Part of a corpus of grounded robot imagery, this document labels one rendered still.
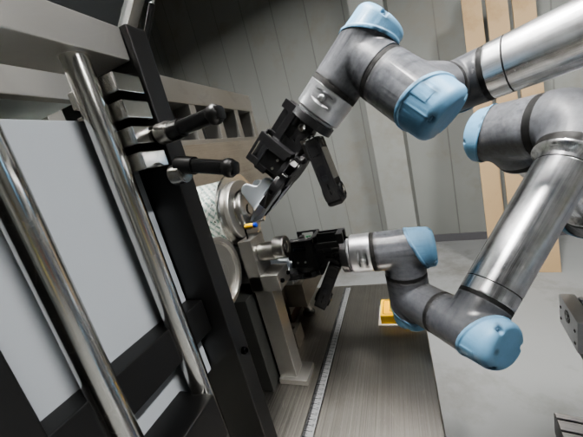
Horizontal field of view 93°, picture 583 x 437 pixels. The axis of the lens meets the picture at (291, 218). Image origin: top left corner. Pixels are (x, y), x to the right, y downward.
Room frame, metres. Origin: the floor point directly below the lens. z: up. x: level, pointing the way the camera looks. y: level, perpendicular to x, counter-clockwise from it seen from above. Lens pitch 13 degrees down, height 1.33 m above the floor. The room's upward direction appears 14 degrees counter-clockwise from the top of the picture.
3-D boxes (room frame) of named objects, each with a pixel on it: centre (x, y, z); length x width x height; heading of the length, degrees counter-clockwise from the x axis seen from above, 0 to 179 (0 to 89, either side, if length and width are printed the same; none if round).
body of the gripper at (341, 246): (0.55, -0.04, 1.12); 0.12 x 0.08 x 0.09; 67
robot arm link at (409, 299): (0.47, -0.19, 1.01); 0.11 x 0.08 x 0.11; 16
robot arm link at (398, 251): (0.49, -0.19, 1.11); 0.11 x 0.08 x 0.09; 67
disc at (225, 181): (0.54, 0.09, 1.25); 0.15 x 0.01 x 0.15; 157
